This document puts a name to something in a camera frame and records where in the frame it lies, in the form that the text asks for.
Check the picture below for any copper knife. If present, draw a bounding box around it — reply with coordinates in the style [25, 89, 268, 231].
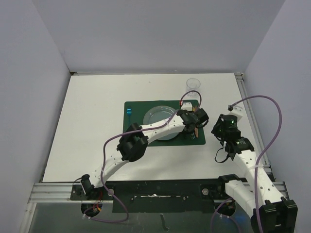
[191, 105, 200, 139]

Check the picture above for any gold fork green handle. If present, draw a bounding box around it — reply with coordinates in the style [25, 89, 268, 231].
[184, 133, 190, 140]

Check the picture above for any clear plastic cup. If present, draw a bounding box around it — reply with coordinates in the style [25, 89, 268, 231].
[186, 78, 201, 97]

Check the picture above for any teal round plate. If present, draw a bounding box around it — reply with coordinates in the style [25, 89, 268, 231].
[142, 105, 180, 142]

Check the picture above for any dark green placemat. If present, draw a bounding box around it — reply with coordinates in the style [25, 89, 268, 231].
[123, 100, 206, 147]

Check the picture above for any blue plastic spoon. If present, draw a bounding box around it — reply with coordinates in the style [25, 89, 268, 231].
[126, 107, 132, 125]

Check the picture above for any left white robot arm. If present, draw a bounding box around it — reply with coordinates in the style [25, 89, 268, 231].
[80, 109, 209, 200]

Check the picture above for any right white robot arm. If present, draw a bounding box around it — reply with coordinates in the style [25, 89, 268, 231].
[211, 114, 298, 233]

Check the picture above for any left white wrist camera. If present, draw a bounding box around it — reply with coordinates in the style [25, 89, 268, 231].
[180, 102, 193, 112]

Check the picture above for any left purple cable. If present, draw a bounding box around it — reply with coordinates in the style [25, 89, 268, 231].
[82, 90, 203, 223]

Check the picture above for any purple cable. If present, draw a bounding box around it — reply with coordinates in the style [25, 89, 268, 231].
[82, 90, 203, 223]
[210, 95, 283, 233]

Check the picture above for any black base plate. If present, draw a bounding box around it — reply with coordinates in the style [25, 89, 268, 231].
[70, 179, 229, 214]

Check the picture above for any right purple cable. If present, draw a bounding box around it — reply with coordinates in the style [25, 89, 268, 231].
[210, 95, 283, 233]

